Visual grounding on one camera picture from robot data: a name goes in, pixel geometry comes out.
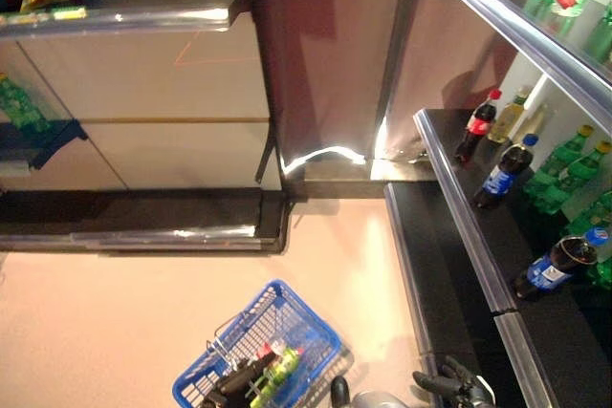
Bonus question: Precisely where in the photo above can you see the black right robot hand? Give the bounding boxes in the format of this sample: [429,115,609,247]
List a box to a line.
[411,354,496,408]

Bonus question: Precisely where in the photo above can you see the black shelf board clear rail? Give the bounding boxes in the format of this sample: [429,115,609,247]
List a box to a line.
[413,108,612,408]

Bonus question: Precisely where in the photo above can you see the green drink bottle red cap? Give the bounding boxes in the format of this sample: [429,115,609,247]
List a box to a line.
[246,347,303,407]

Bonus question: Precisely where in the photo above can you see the yellow drink bottle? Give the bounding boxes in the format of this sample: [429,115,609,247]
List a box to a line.
[486,85,533,144]

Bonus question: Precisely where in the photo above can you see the upper shelf board clear rail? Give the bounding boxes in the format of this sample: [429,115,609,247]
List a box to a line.
[448,0,612,138]

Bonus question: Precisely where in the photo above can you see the green packaged drink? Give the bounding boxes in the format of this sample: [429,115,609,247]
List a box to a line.
[0,72,53,136]

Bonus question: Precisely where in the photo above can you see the blue plastic shopping basket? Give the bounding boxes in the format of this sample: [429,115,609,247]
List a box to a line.
[170,277,344,408]

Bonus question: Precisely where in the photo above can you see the black side shelf unit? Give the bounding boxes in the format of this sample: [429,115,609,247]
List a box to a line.
[0,0,294,257]

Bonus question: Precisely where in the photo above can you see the silver right robot leg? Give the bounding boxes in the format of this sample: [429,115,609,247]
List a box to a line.
[329,375,399,408]

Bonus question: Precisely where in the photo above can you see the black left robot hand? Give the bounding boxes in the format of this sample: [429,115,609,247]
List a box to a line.
[199,354,279,408]

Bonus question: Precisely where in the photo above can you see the cola bottle red label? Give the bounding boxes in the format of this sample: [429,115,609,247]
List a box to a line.
[452,87,504,164]

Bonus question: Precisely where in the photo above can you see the dark cola bottle blue label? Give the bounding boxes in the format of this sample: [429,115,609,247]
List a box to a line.
[513,225,612,303]
[470,133,542,212]

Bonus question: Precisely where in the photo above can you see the green soda bottle yellow cap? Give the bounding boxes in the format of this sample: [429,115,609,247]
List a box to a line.
[561,140,612,218]
[522,123,597,216]

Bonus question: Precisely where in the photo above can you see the green yellow price tag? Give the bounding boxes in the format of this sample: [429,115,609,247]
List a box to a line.
[52,6,88,22]

